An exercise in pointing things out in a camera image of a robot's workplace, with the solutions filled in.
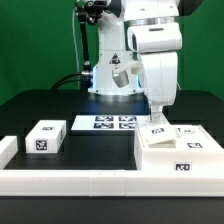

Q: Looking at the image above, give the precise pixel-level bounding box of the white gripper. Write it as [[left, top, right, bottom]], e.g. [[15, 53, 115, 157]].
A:
[[127, 23, 182, 122]]

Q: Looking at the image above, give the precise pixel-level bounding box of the white cabinet door piece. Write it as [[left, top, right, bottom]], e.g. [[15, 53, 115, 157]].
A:
[[173, 125, 222, 151]]

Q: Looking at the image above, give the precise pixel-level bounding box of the flat white tagged panel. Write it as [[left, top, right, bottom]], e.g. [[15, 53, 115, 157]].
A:
[[71, 115, 146, 131]]

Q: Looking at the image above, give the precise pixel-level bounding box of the black camera stand pole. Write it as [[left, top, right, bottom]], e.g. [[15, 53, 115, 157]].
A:
[[75, 0, 107, 77]]

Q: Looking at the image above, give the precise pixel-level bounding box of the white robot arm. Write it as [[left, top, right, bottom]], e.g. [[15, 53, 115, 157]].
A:
[[87, 0, 203, 120]]

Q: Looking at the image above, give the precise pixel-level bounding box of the white cabinet body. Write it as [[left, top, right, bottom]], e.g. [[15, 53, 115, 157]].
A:
[[134, 125, 224, 172]]

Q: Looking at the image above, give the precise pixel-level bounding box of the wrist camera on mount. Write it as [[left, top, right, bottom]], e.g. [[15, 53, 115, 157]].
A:
[[112, 60, 143, 88]]

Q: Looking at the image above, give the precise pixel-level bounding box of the small white tagged box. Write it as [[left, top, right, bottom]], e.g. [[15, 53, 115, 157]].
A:
[[25, 120, 66, 153]]

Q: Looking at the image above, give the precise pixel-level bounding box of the white thin cable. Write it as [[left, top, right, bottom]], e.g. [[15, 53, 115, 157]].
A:
[[71, 0, 84, 90]]

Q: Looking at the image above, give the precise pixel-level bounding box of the black cable bundle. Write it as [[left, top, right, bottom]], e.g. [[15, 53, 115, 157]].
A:
[[49, 73, 91, 92]]

